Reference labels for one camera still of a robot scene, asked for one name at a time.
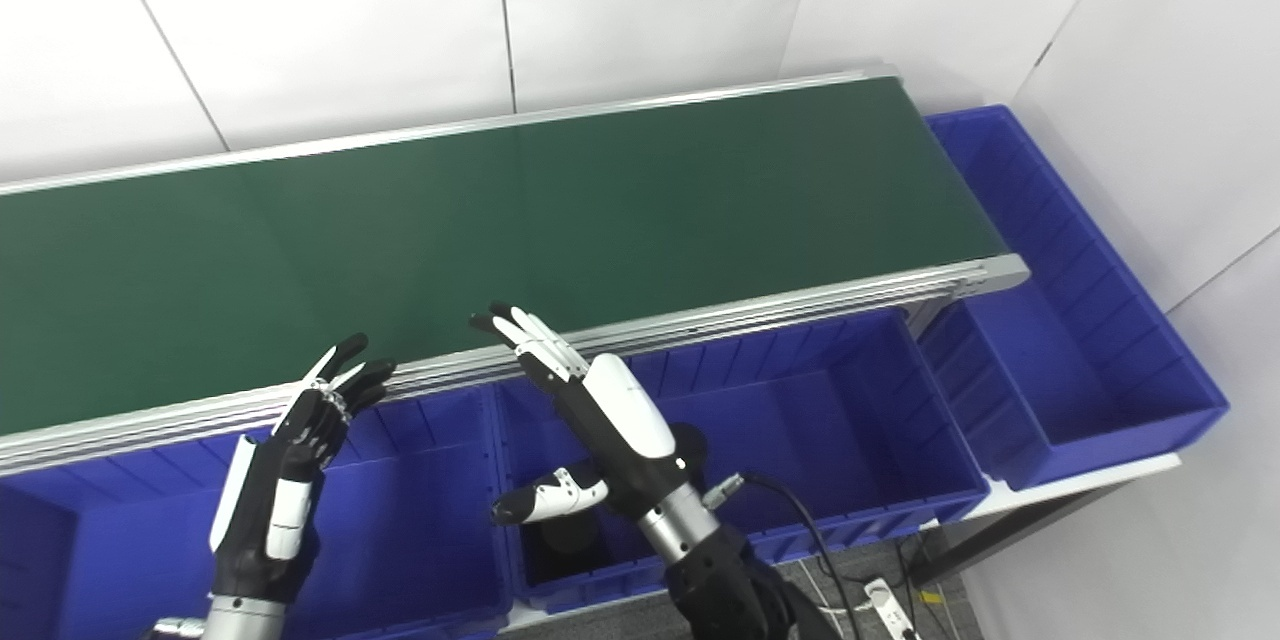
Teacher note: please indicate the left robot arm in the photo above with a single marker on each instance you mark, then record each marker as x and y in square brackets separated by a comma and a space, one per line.
[245, 620]

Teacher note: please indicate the green conveyor belt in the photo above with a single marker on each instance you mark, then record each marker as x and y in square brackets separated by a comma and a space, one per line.
[500, 220]
[700, 315]

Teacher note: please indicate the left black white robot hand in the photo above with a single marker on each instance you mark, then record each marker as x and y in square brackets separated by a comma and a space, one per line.
[250, 520]

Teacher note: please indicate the white power strip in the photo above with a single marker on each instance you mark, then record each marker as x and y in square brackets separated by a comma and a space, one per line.
[890, 610]

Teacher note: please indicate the large blue plastic bin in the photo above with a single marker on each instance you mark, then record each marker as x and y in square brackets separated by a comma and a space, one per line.
[1080, 370]

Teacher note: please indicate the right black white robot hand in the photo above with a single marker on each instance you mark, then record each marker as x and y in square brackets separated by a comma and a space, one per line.
[630, 430]

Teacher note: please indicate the black box in bin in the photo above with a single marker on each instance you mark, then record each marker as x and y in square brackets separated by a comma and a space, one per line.
[568, 535]

